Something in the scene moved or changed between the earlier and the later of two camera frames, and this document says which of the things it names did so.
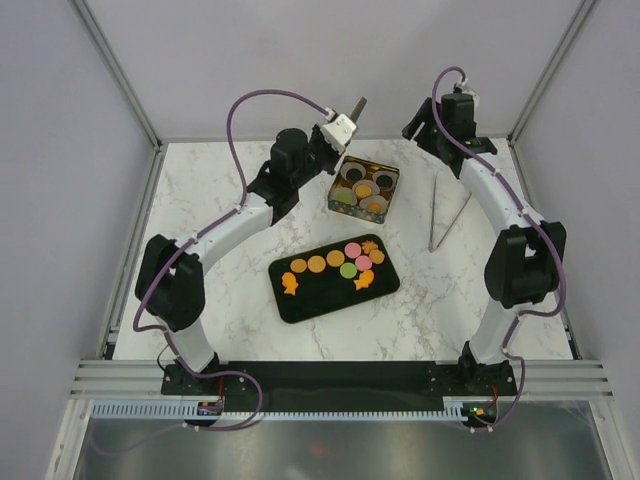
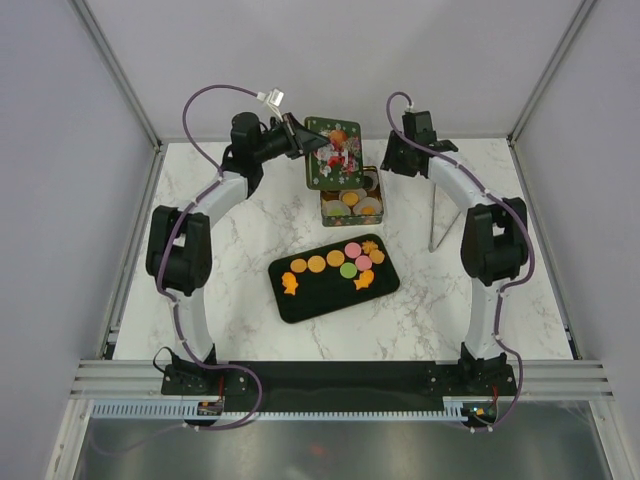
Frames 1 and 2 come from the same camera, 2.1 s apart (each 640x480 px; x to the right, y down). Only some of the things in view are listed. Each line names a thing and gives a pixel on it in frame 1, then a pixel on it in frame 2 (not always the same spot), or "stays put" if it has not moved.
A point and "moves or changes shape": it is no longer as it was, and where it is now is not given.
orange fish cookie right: [365, 279] stays put
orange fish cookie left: [289, 280] stays put
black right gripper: [421, 116] -> [390, 161]
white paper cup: [365, 188] -> [359, 191]
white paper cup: [343, 190] -> [336, 208]
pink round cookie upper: [352, 249] stays put
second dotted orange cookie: [335, 258] stays put
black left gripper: [317, 138] -> [300, 141]
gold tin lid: [358, 109] -> [338, 164]
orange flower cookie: [376, 256] stays put
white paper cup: [385, 179] -> [374, 177]
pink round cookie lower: [363, 263] stays put
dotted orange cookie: [363, 190] -> [350, 198]
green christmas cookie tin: [363, 189] moves or changes shape
